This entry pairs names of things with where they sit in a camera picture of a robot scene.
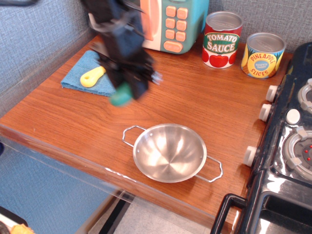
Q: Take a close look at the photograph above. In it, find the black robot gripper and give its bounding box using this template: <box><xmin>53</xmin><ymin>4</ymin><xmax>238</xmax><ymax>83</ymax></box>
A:
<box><xmin>91</xmin><ymin>17</ymin><xmax>162</xmax><ymax>100</ymax></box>

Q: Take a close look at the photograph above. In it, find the green toy pickle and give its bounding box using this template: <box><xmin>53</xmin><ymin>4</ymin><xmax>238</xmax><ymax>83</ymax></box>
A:
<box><xmin>109</xmin><ymin>82</ymin><xmax>133</xmax><ymax>107</ymax></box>

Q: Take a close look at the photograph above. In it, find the silver metal two-handled bowl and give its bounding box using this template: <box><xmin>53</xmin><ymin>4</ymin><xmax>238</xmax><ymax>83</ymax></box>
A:
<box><xmin>122</xmin><ymin>123</ymin><xmax>210</xmax><ymax>183</ymax></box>

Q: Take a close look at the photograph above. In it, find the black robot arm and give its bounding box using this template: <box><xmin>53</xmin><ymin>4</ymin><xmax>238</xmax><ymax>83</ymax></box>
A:
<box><xmin>81</xmin><ymin>0</ymin><xmax>162</xmax><ymax>100</ymax></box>

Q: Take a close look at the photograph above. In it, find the blue folded towel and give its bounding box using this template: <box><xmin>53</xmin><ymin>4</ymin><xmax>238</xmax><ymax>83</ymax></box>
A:
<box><xmin>61</xmin><ymin>50</ymin><xmax>115</xmax><ymax>97</ymax></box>

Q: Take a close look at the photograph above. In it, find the teal toy microwave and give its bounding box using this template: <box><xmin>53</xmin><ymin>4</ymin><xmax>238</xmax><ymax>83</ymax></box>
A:
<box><xmin>130</xmin><ymin>0</ymin><xmax>209</xmax><ymax>54</ymax></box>

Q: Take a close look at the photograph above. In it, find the tomato sauce can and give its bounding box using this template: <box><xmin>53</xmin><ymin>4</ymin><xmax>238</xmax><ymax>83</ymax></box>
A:
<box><xmin>202</xmin><ymin>11</ymin><xmax>243</xmax><ymax>69</ymax></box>

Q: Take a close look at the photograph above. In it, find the pineapple slices can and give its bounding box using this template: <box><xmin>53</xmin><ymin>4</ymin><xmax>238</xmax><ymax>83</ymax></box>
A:
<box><xmin>241</xmin><ymin>32</ymin><xmax>286</xmax><ymax>79</ymax></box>

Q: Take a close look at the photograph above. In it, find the white stove knob middle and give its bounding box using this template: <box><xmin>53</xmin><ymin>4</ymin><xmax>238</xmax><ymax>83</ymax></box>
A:
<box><xmin>258</xmin><ymin>104</ymin><xmax>272</xmax><ymax>122</ymax></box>

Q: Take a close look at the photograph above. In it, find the white stove knob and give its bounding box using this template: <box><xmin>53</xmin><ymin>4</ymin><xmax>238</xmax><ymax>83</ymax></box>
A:
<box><xmin>258</xmin><ymin>104</ymin><xmax>272</xmax><ymax>122</ymax></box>
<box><xmin>243</xmin><ymin>146</ymin><xmax>257</xmax><ymax>167</ymax></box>
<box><xmin>266</xmin><ymin>85</ymin><xmax>278</xmax><ymax>103</ymax></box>

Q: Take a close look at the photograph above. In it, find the white stove knob upper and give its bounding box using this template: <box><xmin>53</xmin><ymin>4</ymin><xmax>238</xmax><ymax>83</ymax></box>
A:
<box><xmin>266</xmin><ymin>85</ymin><xmax>278</xmax><ymax>103</ymax></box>

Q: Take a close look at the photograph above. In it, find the white stove knob lower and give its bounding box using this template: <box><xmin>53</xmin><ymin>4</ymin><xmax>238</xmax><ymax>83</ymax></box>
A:
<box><xmin>243</xmin><ymin>146</ymin><xmax>257</xmax><ymax>167</ymax></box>

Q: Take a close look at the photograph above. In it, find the orange fuzzy object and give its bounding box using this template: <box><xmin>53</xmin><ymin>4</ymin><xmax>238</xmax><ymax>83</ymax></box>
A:
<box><xmin>10</xmin><ymin>224</ymin><xmax>35</xmax><ymax>234</ymax></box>

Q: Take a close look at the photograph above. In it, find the black toy stove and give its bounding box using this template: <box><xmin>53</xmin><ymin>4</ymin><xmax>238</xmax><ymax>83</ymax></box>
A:
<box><xmin>211</xmin><ymin>42</ymin><xmax>312</xmax><ymax>234</ymax></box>

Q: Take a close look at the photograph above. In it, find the yellow handled toy knife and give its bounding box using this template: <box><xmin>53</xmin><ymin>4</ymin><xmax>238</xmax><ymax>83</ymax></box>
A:
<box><xmin>80</xmin><ymin>66</ymin><xmax>106</xmax><ymax>88</ymax></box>

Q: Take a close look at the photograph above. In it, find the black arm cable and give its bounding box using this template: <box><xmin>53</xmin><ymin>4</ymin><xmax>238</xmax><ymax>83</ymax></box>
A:
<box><xmin>0</xmin><ymin>0</ymin><xmax>39</xmax><ymax>7</ymax></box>

